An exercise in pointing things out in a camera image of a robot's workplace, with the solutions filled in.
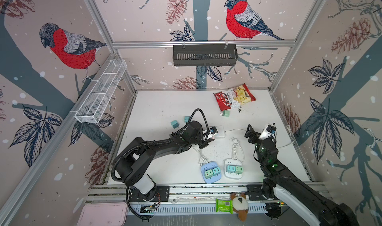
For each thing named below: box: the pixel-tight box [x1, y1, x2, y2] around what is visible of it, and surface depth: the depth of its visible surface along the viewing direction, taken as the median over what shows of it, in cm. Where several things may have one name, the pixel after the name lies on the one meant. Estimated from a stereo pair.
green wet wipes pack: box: [215, 198, 234, 215], surface depth 71 cm
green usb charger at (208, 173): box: [204, 169, 214, 179], surface depth 76 cm
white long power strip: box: [214, 125, 225, 139], surface depth 95 cm
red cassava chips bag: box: [212, 83, 257, 112], surface depth 112 cm
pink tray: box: [76, 202, 128, 226], surface depth 68 cm
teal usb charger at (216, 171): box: [212, 167, 221, 177], surface depth 76 cm
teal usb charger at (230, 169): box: [226, 165, 236, 174], surface depth 76 cm
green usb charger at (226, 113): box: [222, 110, 231, 118], surface depth 106 cm
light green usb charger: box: [234, 165, 244, 175], surface depth 76 cm
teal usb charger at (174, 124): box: [170, 119, 180, 129], surface depth 100 cm
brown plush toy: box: [230, 192, 249, 223], surface depth 70 cm
